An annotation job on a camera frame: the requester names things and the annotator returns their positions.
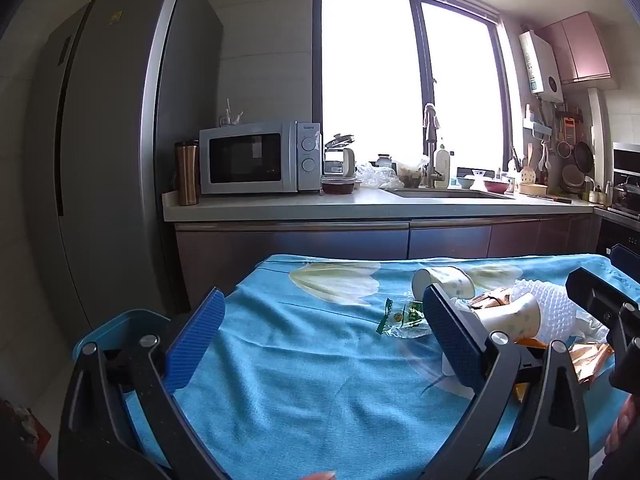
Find black built-in oven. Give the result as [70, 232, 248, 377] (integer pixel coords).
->
[595, 210, 640, 262]

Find copper thermos flask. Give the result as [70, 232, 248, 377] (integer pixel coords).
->
[174, 140, 201, 207]

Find steel kitchen faucet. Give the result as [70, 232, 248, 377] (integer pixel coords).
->
[422, 102, 444, 189]

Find white microwave oven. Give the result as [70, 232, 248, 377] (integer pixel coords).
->
[199, 120, 322, 196]

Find pink wall cabinet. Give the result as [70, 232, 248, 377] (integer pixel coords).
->
[542, 12, 612, 86]

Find brown base cabinets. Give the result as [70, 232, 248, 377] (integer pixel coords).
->
[174, 215, 596, 311]

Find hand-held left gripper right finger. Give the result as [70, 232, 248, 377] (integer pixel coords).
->
[421, 284, 592, 480]

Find blue wall shelf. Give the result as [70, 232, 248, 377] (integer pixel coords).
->
[522, 117, 551, 139]

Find white water heater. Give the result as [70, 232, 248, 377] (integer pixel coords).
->
[519, 30, 565, 102]

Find blue floral tablecloth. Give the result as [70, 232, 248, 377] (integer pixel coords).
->
[122, 254, 633, 480]

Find dark red lidded container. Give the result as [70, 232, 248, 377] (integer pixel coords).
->
[320, 175, 357, 195]

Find grey refrigerator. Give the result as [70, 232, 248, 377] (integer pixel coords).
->
[25, 0, 224, 332]

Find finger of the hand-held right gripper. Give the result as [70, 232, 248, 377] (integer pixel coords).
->
[566, 267, 640, 341]
[610, 243, 640, 273]

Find clear plastic bag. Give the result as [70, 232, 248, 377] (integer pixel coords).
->
[356, 161, 401, 190]

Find perforated spatula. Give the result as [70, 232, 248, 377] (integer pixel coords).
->
[520, 142, 538, 186]

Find white tissue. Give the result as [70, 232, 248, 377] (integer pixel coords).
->
[570, 310, 612, 342]

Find gold foil wrapper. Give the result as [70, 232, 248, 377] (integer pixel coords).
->
[567, 342, 616, 387]

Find white pipe cover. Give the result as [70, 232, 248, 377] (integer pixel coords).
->
[587, 87, 614, 202]

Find white soap bottle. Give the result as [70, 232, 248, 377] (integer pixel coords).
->
[434, 144, 452, 189]

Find person's right hand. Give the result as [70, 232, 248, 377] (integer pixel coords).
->
[604, 394, 640, 456]

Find blue plastic bin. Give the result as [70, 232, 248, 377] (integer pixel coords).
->
[72, 309, 193, 367]

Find green clear plastic wrapper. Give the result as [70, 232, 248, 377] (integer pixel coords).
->
[376, 298, 434, 339]

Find glass kettle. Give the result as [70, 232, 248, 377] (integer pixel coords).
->
[322, 133, 357, 178]

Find orange wrapper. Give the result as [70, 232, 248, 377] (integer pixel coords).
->
[512, 337, 549, 403]

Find steel kitchen sink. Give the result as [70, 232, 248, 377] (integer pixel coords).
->
[385, 187, 516, 201]

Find white figurines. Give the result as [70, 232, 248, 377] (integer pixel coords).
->
[217, 99, 246, 126]

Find black frying pan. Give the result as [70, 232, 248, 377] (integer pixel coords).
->
[572, 141, 595, 173]

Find dark framed window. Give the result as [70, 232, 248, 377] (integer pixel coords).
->
[312, 0, 514, 191]

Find red bag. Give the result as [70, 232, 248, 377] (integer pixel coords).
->
[0, 399, 52, 462]

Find white kitchen countertop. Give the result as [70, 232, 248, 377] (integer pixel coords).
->
[162, 187, 596, 222]

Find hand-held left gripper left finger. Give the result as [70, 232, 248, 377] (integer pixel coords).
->
[57, 287, 231, 480]

